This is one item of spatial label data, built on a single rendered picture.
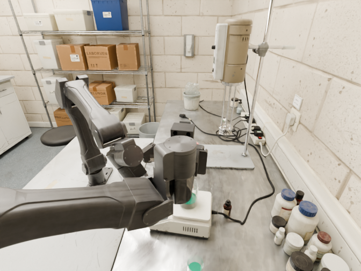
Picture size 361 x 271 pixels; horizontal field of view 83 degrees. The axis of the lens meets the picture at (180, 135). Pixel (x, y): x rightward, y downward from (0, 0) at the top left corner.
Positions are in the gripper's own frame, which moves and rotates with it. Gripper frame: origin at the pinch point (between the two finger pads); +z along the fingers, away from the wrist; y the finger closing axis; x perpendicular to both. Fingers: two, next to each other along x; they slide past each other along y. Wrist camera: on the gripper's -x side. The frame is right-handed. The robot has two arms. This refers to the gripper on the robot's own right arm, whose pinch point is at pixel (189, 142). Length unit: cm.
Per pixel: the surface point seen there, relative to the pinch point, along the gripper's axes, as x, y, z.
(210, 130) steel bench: 31, -6, 70
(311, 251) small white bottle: 25.1, -35.0, -8.7
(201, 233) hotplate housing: 29.0, -5.4, -5.5
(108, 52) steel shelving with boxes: 2, 121, 195
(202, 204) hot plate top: 23.3, -4.9, 0.9
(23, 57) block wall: 15, 259, 214
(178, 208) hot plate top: 23.4, 2.5, -2.3
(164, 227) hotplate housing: 29.3, 6.4, -5.5
